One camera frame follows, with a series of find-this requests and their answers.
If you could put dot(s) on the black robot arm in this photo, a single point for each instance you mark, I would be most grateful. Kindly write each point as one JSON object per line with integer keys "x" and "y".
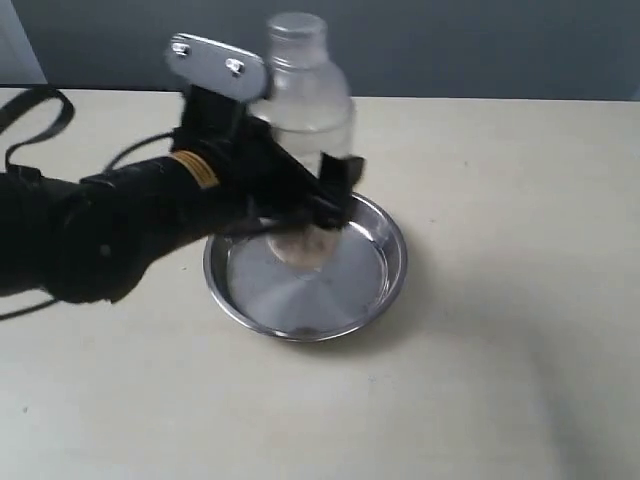
{"x": 93, "y": 239}

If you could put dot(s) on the clear plastic bottle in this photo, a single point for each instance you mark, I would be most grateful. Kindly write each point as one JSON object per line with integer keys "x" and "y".
{"x": 310, "y": 106}

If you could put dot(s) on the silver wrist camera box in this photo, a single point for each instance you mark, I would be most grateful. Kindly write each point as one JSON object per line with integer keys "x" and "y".
{"x": 218, "y": 67}

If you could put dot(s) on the round stainless steel plate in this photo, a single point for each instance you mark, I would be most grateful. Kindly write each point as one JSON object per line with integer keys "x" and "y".
{"x": 354, "y": 287}

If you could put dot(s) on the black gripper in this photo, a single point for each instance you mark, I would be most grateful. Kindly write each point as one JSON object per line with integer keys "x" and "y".
{"x": 241, "y": 153}

